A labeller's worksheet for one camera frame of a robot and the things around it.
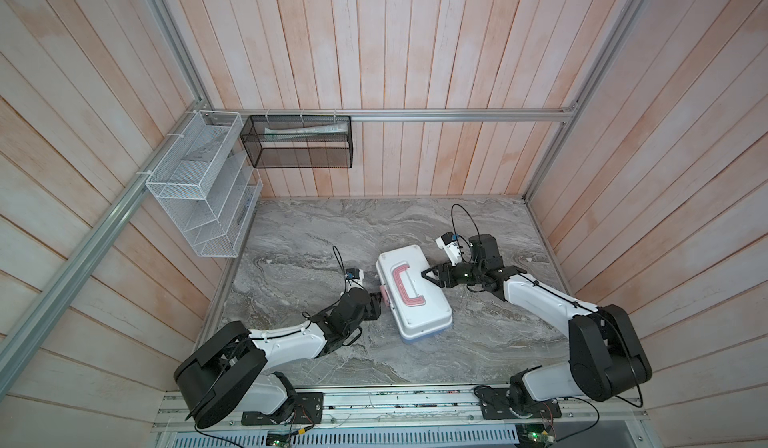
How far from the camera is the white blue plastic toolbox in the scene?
79 centimetres

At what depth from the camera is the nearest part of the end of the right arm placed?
657 mm

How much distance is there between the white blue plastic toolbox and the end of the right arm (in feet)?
0.13
